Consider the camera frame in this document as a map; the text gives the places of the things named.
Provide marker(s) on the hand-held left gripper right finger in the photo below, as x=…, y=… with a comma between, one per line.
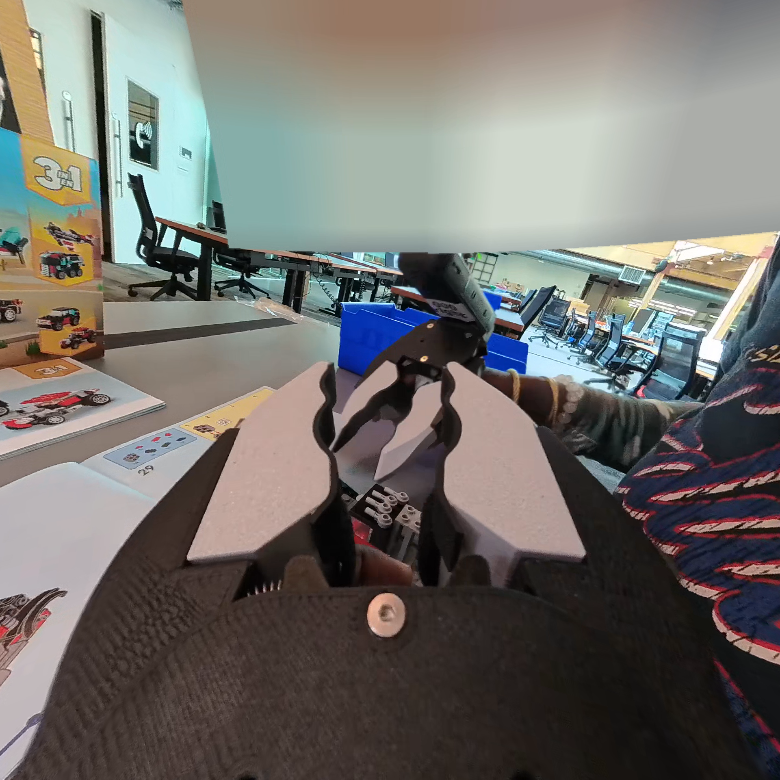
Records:
x=506, y=481

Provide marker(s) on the blue plastic bin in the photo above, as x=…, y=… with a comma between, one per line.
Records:
x=365, y=335

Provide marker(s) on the black office chair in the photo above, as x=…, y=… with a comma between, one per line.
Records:
x=146, y=225
x=234, y=259

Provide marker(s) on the wooden top table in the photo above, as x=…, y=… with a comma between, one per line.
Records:
x=195, y=226

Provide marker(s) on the closed instruction booklet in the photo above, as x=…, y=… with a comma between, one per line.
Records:
x=73, y=402

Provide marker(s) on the grey desk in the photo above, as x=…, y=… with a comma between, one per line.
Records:
x=213, y=359

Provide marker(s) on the row of black office chairs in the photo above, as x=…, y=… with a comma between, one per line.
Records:
x=676, y=353

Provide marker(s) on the colourful toy set box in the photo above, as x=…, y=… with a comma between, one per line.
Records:
x=55, y=244

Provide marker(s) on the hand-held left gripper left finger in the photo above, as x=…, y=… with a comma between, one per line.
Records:
x=268, y=475

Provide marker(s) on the partly built toy brick model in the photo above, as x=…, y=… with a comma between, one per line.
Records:
x=390, y=512

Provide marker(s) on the black wall sign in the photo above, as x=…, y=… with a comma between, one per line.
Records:
x=143, y=134

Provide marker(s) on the open instruction booklet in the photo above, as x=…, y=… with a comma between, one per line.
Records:
x=61, y=524

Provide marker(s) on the clear plastic bag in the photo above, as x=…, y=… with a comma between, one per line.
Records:
x=259, y=304

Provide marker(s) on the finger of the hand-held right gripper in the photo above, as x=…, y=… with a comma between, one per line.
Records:
x=359, y=399
x=405, y=448

